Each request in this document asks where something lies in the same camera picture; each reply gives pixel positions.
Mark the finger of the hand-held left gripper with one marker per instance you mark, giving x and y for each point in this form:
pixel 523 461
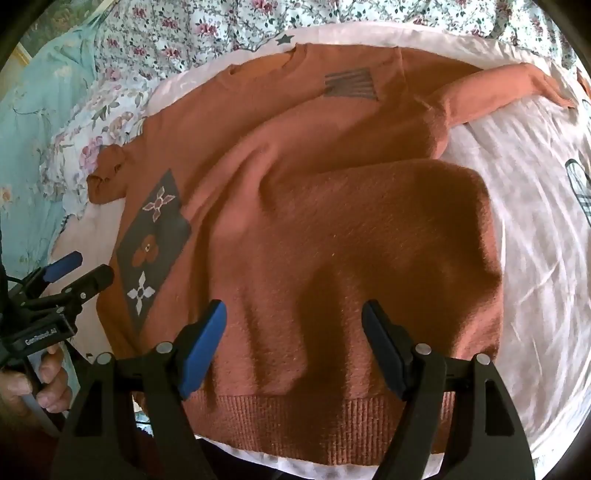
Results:
pixel 63 266
pixel 92 281

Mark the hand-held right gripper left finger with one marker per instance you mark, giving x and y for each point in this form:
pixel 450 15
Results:
pixel 205 350

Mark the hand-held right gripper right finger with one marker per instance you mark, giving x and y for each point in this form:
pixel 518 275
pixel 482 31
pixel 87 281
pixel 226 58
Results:
pixel 382 347

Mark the orange knit sweater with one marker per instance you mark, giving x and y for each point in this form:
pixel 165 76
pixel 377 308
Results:
pixel 332 258

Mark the person's left hand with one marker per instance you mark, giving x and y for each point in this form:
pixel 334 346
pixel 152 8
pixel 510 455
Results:
pixel 54 378

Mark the person's dark red clothing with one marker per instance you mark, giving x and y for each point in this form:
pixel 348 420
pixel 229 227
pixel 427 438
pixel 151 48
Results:
pixel 23 447

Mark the teal floral bed sheet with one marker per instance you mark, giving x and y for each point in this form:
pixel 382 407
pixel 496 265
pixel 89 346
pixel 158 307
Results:
pixel 32 138

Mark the pink blanket with plaid heart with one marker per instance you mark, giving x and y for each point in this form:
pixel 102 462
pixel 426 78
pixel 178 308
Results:
pixel 531 230

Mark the white floral quilt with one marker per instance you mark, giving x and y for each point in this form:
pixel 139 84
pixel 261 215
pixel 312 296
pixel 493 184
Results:
pixel 194 32

